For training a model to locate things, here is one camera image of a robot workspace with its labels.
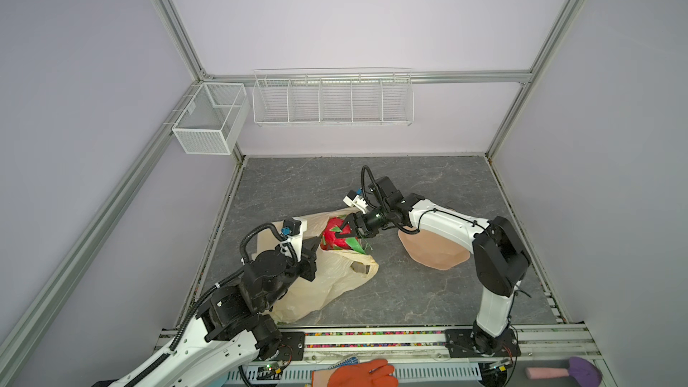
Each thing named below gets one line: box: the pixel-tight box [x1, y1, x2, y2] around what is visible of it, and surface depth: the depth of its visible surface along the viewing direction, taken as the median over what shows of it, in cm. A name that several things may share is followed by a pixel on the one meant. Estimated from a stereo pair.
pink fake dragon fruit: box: [320, 216, 367, 255], surface depth 77 cm
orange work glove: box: [311, 356, 399, 387], surface depth 71 cm
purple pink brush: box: [525, 355, 603, 387], surface depth 70 cm
